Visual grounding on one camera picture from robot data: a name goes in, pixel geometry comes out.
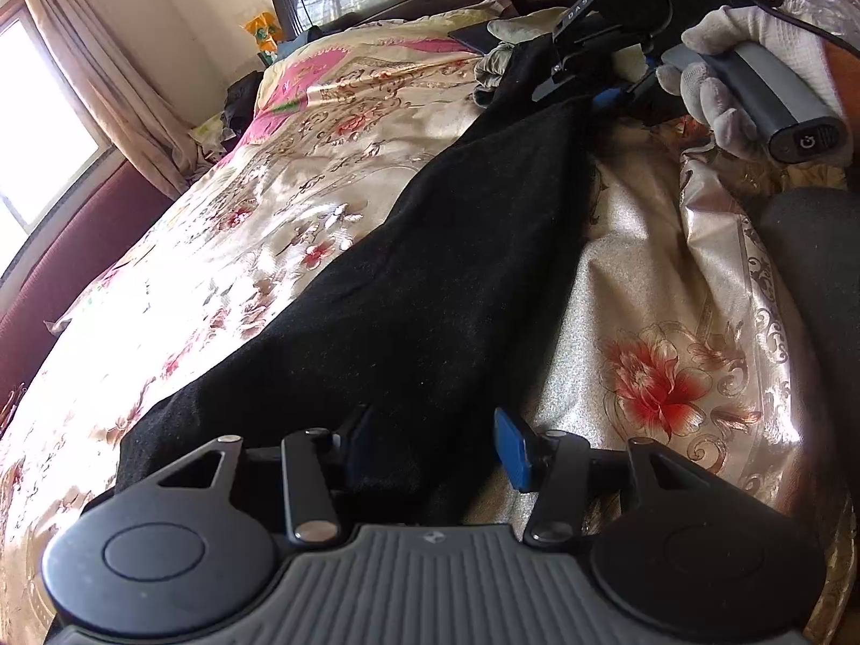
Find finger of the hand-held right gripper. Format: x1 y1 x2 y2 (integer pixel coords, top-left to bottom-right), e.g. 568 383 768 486
531 0 609 103
591 63 673 127

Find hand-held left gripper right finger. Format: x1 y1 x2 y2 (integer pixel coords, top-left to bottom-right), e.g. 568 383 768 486
493 407 716 548

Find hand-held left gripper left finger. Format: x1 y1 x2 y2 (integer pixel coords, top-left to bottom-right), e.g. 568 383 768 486
138 406 370 547

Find black pants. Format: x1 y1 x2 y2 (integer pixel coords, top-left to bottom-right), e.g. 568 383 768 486
114 40 602 528

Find person's right hand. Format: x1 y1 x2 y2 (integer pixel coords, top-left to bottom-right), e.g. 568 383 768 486
655 5 837 152

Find grey-green folded clothes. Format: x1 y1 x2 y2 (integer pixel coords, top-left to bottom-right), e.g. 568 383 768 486
474 5 572 109

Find dark blue folded garment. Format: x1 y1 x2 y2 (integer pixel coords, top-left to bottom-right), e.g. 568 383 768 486
449 21 515 55

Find dark grey cloth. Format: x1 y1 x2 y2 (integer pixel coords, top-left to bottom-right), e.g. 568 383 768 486
759 187 860 384

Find blue cloth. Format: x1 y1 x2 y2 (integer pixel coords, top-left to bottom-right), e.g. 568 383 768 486
285 25 324 58

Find floral satin bedspread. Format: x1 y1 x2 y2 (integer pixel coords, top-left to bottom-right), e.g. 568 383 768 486
0 0 860 645

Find yellow packet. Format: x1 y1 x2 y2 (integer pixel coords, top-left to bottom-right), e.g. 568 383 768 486
243 10 283 68

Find maroon padded bench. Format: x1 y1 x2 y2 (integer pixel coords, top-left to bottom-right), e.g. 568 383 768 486
0 154 179 411

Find dark clothes pile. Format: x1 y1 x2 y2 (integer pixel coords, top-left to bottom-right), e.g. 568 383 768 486
223 70 266 132

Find light floral bag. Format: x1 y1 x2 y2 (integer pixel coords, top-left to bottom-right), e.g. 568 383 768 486
188 111 233 162

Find bright window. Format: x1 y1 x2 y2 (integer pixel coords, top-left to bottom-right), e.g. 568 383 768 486
0 13 112 230

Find beige curtain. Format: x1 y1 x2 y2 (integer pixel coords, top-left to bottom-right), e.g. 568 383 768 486
17 0 203 199

